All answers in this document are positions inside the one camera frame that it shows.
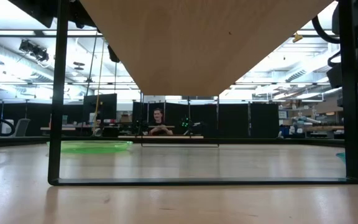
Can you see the yellow ceiling hook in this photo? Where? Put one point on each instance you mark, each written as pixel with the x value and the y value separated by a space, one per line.
pixel 297 37

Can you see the black ceiling-mounted device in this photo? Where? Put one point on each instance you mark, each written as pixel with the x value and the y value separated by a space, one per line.
pixel 34 49

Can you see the round ceiling fixture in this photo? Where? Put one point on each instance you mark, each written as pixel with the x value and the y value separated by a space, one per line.
pixel 79 64

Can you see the green translucent plastic plate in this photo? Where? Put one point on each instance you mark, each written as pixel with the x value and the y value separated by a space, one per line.
pixel 95 147

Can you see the black computer monitor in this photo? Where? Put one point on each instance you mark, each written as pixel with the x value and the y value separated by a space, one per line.
pixel 104 105

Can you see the cluttered workbench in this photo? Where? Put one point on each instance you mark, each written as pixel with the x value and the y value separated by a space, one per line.
pixel 300 124

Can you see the background robot with green lights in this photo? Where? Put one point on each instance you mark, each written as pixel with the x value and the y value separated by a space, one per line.
pixel 186 123

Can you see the black partition wall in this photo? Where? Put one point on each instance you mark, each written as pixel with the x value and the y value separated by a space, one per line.
pixel 235 119

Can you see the grey office chair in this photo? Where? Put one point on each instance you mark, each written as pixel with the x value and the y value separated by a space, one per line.
pixel 22 127

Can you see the black aluminium table frame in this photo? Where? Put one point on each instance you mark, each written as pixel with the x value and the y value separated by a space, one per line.
pixel 259 140

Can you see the person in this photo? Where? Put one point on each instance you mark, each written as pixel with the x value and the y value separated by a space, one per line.
pixel 158 123

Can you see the wooden shelf black metal frame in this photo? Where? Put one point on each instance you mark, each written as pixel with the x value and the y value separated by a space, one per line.
pixel 197 46

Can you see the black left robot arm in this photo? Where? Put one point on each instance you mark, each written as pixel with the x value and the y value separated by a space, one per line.
pixel 42 9

